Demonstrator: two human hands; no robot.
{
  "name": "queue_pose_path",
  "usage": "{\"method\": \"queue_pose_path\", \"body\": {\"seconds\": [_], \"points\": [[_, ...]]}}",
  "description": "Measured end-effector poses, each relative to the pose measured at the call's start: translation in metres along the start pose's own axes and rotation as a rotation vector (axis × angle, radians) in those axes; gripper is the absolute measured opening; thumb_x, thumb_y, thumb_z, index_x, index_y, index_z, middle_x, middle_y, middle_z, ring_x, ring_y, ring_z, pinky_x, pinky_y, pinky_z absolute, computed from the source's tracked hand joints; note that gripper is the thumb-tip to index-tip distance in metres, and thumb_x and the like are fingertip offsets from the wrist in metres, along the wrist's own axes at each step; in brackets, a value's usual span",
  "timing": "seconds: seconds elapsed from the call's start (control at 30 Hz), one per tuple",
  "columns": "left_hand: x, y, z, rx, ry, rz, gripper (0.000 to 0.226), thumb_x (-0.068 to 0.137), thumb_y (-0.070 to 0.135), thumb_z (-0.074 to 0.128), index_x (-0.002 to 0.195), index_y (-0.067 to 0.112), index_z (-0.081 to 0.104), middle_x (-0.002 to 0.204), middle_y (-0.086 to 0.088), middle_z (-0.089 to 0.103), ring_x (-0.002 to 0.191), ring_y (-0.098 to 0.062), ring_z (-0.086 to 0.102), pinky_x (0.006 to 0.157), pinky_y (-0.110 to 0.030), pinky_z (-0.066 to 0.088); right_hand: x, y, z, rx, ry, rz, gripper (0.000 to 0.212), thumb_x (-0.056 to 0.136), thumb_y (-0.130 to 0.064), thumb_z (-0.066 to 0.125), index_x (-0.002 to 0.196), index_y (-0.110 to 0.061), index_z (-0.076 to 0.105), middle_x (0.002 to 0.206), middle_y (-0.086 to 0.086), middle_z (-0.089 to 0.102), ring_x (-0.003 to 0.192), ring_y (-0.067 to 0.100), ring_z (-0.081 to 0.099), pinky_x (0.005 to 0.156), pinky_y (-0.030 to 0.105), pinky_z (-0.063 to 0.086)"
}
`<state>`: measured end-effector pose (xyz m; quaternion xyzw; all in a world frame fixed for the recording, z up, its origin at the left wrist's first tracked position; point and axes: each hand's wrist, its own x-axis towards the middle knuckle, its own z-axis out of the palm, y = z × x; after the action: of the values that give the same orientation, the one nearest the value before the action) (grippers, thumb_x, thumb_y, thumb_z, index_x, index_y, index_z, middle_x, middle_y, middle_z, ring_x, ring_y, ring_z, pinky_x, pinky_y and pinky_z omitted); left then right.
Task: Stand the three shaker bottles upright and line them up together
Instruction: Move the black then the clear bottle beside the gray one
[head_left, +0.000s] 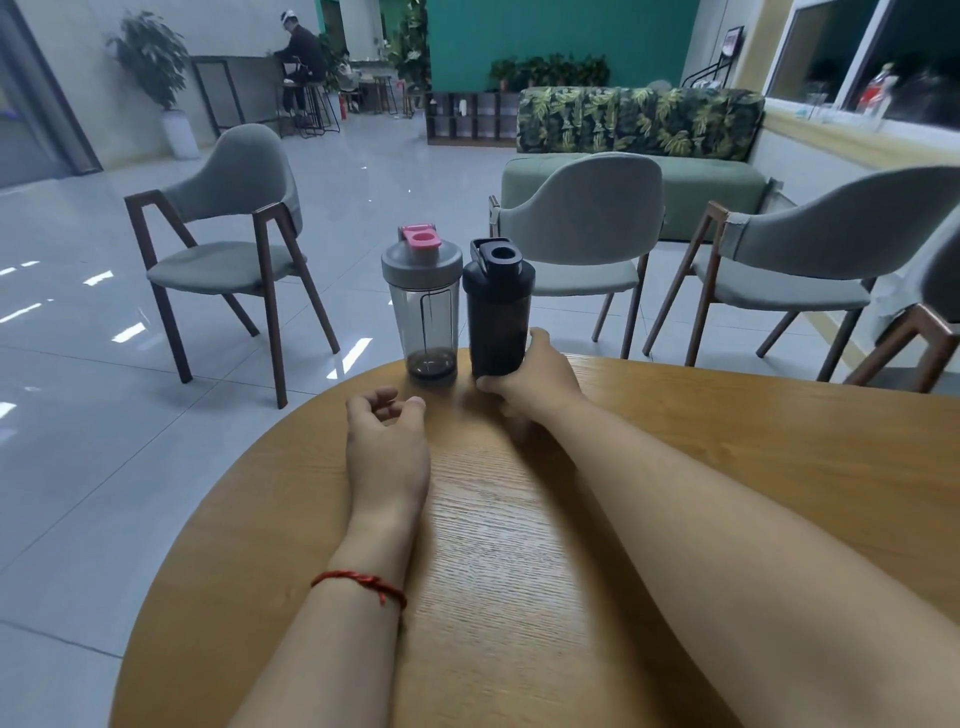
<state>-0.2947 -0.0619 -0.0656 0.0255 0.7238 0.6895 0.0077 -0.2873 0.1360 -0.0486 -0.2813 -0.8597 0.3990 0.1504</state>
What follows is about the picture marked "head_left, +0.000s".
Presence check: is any person's right hand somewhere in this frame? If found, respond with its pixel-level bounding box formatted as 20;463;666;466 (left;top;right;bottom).
475;326;591;430

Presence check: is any person's left hand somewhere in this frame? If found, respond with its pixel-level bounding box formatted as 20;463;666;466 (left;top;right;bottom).
344;385;432;520

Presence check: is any black shaker bottle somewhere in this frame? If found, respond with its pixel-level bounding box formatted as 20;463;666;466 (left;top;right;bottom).
462;237;537;379

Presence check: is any person's left forearm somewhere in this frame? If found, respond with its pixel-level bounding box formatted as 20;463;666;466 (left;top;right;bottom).
225;513;421;728

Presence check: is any person's right forearm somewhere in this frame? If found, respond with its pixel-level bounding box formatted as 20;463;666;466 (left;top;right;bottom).
525;396;960;728

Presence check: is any clear shaker bottle pink cap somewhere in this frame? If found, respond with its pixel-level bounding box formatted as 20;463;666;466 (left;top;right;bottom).
381;223;465;383

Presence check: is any low dark wooden shelf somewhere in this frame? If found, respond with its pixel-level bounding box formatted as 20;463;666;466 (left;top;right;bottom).
424;90;523;147

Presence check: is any green sofa leaf-print back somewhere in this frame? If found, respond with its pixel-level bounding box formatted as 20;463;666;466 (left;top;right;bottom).
500;85;775;243

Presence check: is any row of green plants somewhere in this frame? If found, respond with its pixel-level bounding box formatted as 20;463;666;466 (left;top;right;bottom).
488;53;612;92

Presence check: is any tall green plant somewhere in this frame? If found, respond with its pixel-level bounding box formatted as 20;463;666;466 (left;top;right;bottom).
384;0;432;97

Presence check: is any dark bar counter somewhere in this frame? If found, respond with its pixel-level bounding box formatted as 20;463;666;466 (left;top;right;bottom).
189;54;292;141

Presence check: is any black framed sign stand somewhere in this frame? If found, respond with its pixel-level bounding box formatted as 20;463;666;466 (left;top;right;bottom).
678;25;747;90

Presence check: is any potted plant white pot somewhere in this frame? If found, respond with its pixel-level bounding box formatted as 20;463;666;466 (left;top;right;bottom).
104;10;202;162

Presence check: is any plastic bottle red label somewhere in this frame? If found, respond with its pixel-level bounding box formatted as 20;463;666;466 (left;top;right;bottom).
855;63;899;119

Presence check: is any red string bracelet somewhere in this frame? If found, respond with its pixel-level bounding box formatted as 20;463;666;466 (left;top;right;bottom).
310;570;408;610

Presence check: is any grey chair wooden frame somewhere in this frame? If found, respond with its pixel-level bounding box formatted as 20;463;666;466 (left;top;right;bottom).
488;152;667;360
642;165;960;384
123;123;342;411
843;223;960;396

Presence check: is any window with white frame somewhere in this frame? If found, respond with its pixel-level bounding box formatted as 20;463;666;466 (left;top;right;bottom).
763;0;960;138

